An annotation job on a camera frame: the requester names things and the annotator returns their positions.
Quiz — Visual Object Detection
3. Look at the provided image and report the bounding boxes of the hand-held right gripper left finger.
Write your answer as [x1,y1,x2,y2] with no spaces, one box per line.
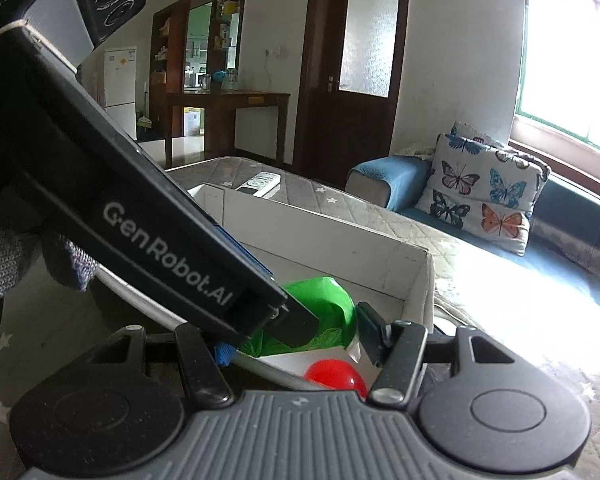
[87,324,236,407]

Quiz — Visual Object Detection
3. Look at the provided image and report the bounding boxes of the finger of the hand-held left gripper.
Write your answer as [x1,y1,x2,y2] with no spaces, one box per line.
[264,299,322,349]

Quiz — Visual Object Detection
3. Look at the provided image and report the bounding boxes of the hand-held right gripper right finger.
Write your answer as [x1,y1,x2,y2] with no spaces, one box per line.
[355,302,518,408]

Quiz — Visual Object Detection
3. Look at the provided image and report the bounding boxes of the green plastic bag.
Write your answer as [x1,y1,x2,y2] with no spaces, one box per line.
[239,276,359,359]

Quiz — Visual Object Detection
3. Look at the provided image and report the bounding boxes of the red ball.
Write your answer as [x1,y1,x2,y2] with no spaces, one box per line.
[303,359,369,401]

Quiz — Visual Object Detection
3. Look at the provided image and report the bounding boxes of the white cardboard box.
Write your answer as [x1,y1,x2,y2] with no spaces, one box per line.
[186,182,437,392]

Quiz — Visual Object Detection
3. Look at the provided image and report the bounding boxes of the broom with dustpan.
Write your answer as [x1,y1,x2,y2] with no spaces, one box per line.
[137,79,156,129]

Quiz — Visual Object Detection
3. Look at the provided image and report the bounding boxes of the white remote control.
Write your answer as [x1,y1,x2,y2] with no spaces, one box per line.
[236,171,283,197]

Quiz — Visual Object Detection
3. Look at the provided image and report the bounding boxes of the yellow labelled box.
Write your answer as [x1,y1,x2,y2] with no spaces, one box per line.
[182,107,204,136]

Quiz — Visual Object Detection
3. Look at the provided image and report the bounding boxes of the grey quilted star blanket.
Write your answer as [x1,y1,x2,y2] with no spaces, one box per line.
[0,155,600,480]

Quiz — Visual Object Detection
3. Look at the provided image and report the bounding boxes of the white refrigerator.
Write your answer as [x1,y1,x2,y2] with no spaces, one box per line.
[102,46,139,142]

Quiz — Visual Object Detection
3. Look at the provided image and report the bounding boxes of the wooden desk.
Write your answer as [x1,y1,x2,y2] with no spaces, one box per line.
[164,90,292,169]

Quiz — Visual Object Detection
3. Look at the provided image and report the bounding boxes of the butterfly print pillow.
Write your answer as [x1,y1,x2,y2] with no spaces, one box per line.
[449,120,506,149]
[413,132,552,257]

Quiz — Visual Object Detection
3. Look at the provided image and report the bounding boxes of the wooden shelf cabinet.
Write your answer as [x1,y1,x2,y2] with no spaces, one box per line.
[149,0,250,142]

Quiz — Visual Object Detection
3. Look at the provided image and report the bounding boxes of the dark wooden door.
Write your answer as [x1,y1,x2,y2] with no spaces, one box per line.
[292,0,414,187]

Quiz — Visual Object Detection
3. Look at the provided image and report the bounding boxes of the blue sofa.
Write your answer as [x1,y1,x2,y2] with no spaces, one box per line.
[345,154,600,313]

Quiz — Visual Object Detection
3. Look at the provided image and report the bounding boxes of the green framed window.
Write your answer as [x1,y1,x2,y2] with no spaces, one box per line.
[514,0,600,150]

